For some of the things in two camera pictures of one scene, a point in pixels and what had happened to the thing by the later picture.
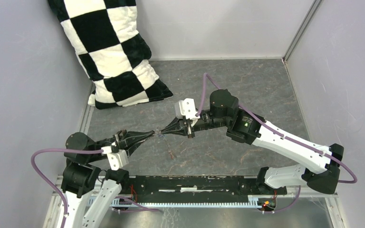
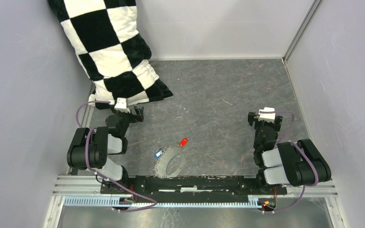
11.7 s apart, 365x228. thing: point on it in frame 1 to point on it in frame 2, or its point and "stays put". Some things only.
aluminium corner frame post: [314, 6] stays put
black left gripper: [125, 138] to [134, 118]
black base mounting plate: [197, 188] stays put
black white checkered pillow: [115, 52] stays put
